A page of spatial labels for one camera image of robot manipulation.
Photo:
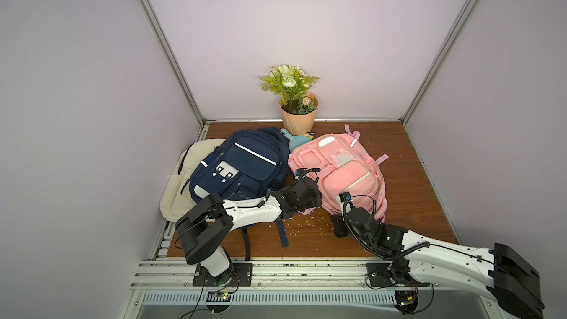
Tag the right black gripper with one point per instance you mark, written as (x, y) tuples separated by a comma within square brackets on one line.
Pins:
[(344, 222)]

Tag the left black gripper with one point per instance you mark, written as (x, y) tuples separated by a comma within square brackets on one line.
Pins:
[(316, 199)]

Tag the pink backpack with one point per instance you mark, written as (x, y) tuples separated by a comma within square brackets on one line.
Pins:
[(345, 166)]

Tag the navy blue backpack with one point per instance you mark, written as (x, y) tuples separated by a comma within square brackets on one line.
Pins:
[(245, 166)]

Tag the cream white backpack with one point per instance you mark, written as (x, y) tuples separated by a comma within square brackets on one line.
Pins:
[(176, 199)]

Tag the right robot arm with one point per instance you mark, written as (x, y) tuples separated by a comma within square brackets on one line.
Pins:
[(498, 273)]

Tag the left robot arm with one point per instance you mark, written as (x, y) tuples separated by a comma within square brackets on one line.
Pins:
[(201, 231)]

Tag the teal plastic paddle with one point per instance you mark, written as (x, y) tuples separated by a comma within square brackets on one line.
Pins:
[(295, 141)]

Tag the beige plant pot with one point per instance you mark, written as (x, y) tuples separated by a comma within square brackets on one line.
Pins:
[(298, 115)]

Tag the artificial green flowering plant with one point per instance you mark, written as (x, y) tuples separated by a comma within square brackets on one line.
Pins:
[(293, 86)]

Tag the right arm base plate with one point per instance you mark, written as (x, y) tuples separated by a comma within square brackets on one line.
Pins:
[(388, 274)]

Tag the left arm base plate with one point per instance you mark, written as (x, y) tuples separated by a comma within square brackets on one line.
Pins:
[(238, 275)]

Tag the aluminium front rail frame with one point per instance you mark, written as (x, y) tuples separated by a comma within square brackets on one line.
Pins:
[(321, 282)]

